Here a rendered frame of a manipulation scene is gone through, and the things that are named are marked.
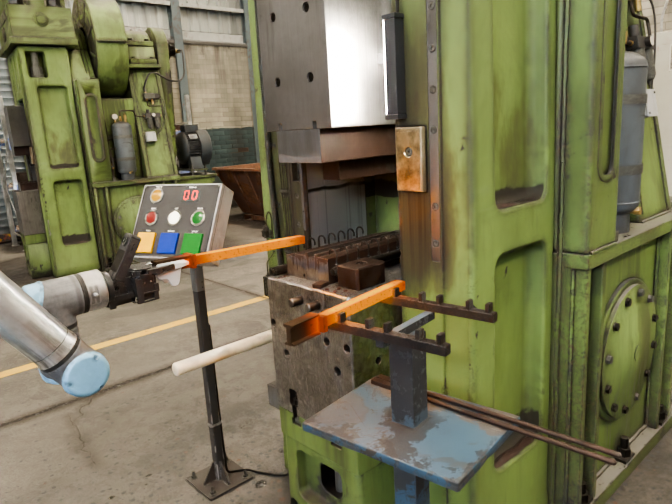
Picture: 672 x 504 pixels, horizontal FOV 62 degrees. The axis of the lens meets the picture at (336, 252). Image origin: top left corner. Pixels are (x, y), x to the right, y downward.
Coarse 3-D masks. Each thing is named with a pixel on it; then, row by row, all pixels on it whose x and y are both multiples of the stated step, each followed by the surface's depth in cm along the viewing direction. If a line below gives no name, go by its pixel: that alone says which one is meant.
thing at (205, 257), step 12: (276, 240) 159; (288, 240) 161; (300, 240) 164; (204, 252) 146; (216, 252) 145; (228, 252) 148; (240, 252) 150; (252, 252) 153; (156, 264) 135; (192, 264) 140
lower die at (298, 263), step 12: (348, 240) 190; (384, 240) 185; (396, 240) 184; (300, 252) 176; (324, 252) 169; (360, 252) 173; (372, 252) 176; (384, 252) 180; (288, 264) 178; (300, 264) 174; (312, 264) 169; (324, 264) 165; (384, 264) 181; (300, 276) 175; (312, 276) 170; (324, 276) 166; (336, 276) 167
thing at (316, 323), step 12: (384, 288) 135; (348, 300) 128; (360, 300) 127; (372, 300) 130; (324, 312) 120; (336, 312) 120; (348, 312) 124; (288, 324) 111; (300, 324) 113; (312, 324) 116; (324, 324) 116; (288, 336) 111; (300, 336) 113; (312, 336) 115
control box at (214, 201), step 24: (144, 192) 206; (168, 192) 201; (192, 192) 197; (216, 192) 193; (144, 216) 202; (168, 216) 198; (192, 216) 194; (216, 216) 191; (216, 240) 192; (216, 264) 192
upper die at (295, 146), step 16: (336, 128) 160; (352, 128) 164; (368, 128) 168; (384, 128) 173; (288, 144) 167; (304, 144) 162; (320, 144) 157; (336, 144) 160; (352, 144) 165; (368, 144) 169; (384, 144) 174; (288, 160) 168; (304, 160) 163; (320, 160) 158; (336, 160) 161
